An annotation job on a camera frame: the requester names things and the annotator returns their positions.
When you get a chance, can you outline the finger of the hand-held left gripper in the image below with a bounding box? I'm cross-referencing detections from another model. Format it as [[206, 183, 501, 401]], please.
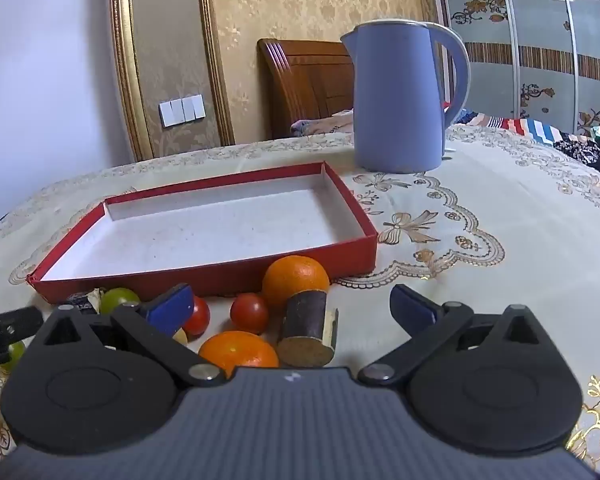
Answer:
[[0, 307, 45, 367]]

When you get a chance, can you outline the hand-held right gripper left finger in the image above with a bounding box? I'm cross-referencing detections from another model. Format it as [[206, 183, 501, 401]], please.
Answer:
[[42, 284, 228, 388]]

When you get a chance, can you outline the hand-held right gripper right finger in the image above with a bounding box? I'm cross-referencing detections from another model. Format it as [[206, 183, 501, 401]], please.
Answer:
[[357, 284, 556, 386]]

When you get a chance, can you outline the green jujube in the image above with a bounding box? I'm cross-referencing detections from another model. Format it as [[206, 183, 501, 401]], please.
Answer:
[[0, 342, 26, 373], [99, 287, 141, 315]]

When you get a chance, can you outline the red cherry tomato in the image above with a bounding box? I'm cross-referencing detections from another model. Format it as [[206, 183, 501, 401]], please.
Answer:
[[230, 292, 270, 335], [182, 296, 212, 337]]

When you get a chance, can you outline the orange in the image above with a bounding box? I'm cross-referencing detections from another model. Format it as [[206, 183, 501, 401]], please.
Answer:
[[261, 255, 331, 313], [198, 331, 280, 378]]

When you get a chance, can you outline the sugarcane piece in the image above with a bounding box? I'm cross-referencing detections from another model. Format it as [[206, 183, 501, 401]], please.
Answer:
[[57, 289, 105, 315], [276, 289, 339, 368]]

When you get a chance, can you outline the red cardboard box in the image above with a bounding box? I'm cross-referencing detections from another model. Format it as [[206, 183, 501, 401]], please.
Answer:
[[26, 161, 379, 305]]

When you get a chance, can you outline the blue electric kettle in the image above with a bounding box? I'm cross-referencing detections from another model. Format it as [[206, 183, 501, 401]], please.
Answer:
[[340, 20, 472, 175]]

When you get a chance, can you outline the pile of bedding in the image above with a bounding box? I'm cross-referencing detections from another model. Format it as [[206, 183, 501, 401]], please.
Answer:
[[290, 109, 356, 136]]

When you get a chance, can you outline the striped colourful blanket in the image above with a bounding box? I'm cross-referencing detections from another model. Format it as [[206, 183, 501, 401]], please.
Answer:
[[452, 110, 600, 181]]

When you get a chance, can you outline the wooden bed headboard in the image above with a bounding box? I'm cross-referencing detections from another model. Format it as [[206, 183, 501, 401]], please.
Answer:
[[257, 38, 356, 140]]

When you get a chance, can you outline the patterned sliding-door wardrobe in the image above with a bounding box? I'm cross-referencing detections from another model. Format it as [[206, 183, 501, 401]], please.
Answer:
[[430, 0, 600, 136]]

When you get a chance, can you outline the white wall light switch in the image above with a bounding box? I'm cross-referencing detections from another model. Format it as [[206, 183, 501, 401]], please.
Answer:
[[159, 94, 206, 127]]

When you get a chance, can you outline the gold wall moulding frame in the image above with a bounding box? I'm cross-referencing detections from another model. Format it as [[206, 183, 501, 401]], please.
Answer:
[[110, 0, 236, 161]]

